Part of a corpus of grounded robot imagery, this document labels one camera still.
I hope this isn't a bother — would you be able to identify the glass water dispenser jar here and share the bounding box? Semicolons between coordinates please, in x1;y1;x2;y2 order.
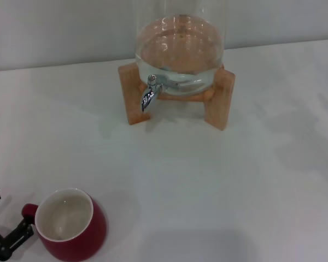
130;0;225;98

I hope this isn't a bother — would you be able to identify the red ceramic cup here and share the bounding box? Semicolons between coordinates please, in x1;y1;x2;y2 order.
21;187;109;260

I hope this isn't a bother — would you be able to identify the wooden dispenser stand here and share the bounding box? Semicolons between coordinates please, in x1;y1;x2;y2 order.
118;62;236;133

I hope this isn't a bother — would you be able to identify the chrome dispenser faucet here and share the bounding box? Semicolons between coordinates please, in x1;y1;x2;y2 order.
139;74;181;113

